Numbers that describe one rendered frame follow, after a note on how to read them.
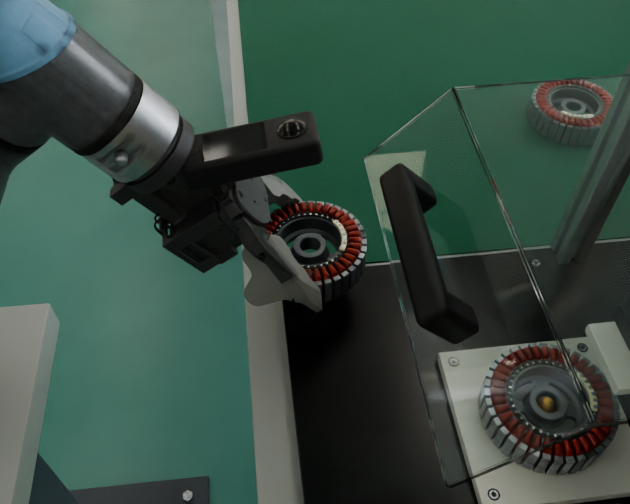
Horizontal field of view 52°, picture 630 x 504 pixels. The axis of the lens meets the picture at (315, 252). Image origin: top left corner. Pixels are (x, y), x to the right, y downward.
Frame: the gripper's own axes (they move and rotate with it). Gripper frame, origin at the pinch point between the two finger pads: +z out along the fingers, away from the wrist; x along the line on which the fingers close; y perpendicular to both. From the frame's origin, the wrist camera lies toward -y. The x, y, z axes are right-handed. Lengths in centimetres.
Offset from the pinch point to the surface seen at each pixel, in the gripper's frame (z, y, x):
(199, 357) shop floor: 54, 65, -42
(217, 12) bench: 27, 29, -120
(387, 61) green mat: 15.7, -10.5, -42.3
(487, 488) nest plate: 10.5, -6.0, 23.8
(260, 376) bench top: 2.6, 10.3, 8.5
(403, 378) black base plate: 8.8, -2.0, 12.1
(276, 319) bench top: 3.9, 8.3, 1.9
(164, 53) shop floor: 48, 69, -169
